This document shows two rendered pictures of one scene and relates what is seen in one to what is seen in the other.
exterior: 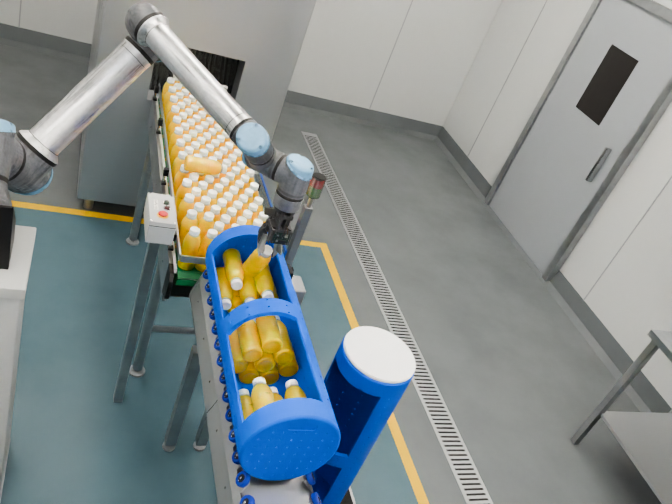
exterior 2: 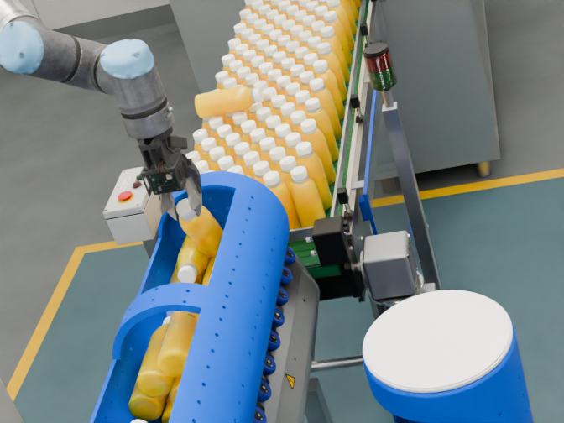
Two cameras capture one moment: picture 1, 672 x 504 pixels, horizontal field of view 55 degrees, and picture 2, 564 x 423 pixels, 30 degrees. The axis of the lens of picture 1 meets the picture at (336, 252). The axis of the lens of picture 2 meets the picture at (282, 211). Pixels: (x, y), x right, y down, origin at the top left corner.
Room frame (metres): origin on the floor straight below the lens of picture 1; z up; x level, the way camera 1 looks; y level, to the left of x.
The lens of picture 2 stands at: (0.62, -1.21, 2.28)
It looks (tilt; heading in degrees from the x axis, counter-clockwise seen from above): 31 degrees down; 45
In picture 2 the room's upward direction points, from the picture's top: 18 degrees counter-clockwise
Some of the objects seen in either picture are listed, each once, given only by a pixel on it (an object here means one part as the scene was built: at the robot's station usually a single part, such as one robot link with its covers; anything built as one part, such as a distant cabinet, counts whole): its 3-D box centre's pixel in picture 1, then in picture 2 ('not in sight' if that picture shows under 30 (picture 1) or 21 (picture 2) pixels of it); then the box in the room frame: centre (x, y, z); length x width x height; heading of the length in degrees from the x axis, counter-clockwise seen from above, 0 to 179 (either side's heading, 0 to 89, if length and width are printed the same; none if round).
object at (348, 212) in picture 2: not in sight; (345, 203); (2.31, 0.24, 0.94); 0.03 x 0.02 x 0.08; 28
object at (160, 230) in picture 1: (159, 218); (137, 203); (2.05, 0.68, 1.05); 0.20 x 0.10 x 0.10; 28
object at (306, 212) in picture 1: (273, 298); (432, 279); (2.52, 0.19, 0.55); 0.04 x 0.04 x 1.10; 28
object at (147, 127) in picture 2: (288, 201); (150, 118); (1.79, 0.20, 1.49); 0.10 x 0.09 x 0.05; 118
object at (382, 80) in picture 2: (314, 190); (382, 75); (2.52, 0.19, 1.18); 0.06 x 0.06 x 0.05
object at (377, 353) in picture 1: (379, 353); (436, 338); (1.84, -0.29, 1.03); 0.28 x 0.28 x 0.01
